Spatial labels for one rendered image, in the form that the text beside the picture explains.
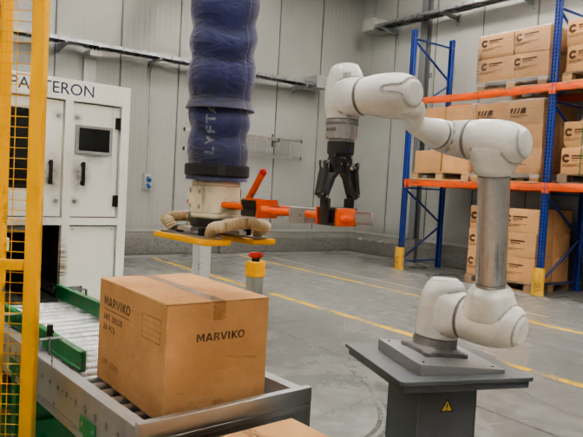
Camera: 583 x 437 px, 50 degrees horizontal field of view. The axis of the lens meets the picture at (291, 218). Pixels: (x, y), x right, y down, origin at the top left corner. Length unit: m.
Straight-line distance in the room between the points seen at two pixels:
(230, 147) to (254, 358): 0.75
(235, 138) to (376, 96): 0.66
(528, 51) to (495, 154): 7.98
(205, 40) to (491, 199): 1.06
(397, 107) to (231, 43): 0.73
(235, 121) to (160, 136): 9.54
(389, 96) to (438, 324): 0.96
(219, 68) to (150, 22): 9.73
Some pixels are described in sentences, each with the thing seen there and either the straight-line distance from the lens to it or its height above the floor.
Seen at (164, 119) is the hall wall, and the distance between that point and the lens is 11.69.
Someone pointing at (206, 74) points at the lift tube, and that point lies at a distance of 2.12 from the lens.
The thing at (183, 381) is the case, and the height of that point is 0.69.
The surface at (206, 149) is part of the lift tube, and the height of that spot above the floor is 1.46.
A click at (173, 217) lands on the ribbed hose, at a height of 1.21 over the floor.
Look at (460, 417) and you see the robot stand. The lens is 2.37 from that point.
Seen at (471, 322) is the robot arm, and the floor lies 0.93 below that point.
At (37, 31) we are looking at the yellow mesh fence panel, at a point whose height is 1.88.
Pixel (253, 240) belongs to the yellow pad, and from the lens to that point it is 2.10.
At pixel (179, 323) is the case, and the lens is 2.09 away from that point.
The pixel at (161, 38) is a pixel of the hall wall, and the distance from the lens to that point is 11.86.
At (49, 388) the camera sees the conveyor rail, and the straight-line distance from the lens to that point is 2.75.
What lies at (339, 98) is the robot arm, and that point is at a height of 1.59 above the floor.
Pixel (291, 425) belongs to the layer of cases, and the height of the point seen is 0.54.
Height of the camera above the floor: 1.35
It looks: 3 degrees down
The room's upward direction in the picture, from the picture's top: 3 degrees clockwise
